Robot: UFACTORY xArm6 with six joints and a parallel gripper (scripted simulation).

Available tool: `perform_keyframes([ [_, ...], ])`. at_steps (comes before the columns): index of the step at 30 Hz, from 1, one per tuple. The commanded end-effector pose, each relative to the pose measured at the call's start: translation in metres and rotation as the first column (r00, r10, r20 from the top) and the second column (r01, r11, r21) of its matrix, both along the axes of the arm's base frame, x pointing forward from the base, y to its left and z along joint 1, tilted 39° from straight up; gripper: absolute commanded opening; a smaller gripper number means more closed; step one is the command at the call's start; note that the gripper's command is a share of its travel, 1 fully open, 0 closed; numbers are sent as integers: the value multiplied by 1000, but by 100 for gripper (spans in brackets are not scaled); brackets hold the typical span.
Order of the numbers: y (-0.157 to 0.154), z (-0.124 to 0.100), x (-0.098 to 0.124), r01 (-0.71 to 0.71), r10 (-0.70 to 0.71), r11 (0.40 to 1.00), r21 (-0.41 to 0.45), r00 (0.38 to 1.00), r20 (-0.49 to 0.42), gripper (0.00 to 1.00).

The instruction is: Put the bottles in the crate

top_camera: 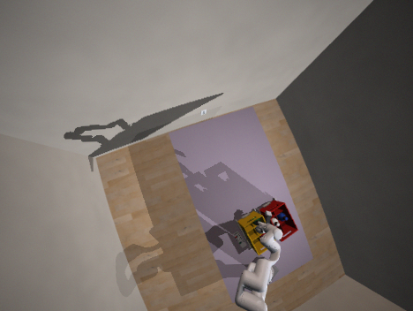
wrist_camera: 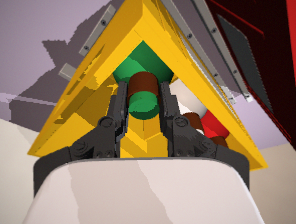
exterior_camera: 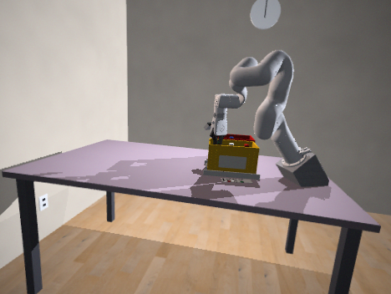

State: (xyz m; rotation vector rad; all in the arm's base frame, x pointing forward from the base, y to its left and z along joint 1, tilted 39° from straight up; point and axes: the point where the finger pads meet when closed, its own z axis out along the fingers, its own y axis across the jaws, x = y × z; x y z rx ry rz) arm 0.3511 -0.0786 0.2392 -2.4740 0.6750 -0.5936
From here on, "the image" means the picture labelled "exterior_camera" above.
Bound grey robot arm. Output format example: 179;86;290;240
213;50;311;167

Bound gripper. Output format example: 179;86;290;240
210;117;227;145

